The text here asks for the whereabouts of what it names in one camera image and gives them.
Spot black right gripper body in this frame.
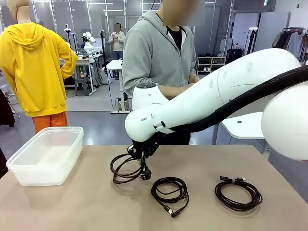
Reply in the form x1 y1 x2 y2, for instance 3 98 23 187
126 138 160 161

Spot black cable with plug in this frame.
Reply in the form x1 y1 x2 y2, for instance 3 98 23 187
110 153 153 185

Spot black usb cable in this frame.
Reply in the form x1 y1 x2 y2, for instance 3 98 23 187
214 175 263 213
151 177 190 218

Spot person's right forearm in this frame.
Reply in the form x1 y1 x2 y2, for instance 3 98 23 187
158 83 193 101

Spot person's left forearm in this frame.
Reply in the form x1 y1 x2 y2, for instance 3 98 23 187
189 73 202 85

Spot grey step stool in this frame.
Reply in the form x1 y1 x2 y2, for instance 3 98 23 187
74 77 93 97

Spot white height-adjustable desk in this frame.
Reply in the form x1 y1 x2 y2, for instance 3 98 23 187
105 59 133 115

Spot orange trousers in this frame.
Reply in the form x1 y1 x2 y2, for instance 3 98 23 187
32 111 68 134

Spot clear plastic storage container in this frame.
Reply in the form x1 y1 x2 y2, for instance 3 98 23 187
6 126 84 187

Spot person in grey hoodie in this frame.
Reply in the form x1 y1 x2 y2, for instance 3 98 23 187
122 0 205 145

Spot grey metal workbench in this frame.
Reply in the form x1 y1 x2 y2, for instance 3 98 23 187
59 55 102 96

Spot wooden shoe rack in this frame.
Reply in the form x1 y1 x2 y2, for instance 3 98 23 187
196 56 227 75

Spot bystander in beige shirt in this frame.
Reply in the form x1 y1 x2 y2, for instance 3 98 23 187
108 23 126 60

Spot small white background robot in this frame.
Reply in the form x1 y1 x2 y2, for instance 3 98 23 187
81 30 97 55

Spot black luggage bags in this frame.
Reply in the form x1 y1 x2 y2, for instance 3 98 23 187
227 47 244 67

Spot yellow hoodie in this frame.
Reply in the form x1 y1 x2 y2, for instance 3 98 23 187
0 22 78 118

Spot dark hanging garment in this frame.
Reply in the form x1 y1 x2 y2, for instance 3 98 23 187
0 88 16 128

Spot black stand with white head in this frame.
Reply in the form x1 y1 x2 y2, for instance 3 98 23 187
247 26 259 55

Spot clothes rack with garments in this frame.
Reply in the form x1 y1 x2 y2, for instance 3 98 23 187
271 27 308 64

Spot beige mannequin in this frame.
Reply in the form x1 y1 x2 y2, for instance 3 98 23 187
6 0 31 25

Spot black tied USB cable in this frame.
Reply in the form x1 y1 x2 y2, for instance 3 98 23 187
214 175 263 213

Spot black camera tripod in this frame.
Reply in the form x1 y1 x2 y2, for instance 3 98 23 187
99 30 108 74

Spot dark wall screen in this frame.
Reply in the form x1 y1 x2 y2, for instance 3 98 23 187
232 0 276 13

